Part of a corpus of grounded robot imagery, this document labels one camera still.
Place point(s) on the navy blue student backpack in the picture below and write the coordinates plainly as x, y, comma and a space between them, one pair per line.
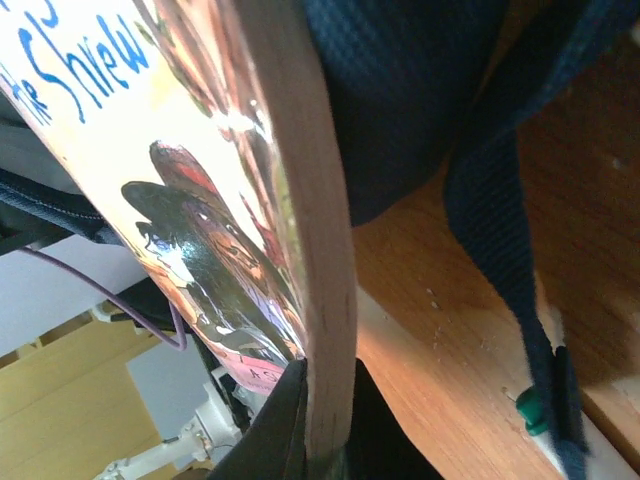
407, 82

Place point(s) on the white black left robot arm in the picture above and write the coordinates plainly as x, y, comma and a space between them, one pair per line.
209, 435

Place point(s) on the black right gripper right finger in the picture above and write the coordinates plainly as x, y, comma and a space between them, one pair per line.
377, 447

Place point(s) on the green capped white marker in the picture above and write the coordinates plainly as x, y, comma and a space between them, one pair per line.
530, 408

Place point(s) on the pink Taming of Shrew book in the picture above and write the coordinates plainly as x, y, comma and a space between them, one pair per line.
202, 133

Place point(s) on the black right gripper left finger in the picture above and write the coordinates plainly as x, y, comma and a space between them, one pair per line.
273, 448

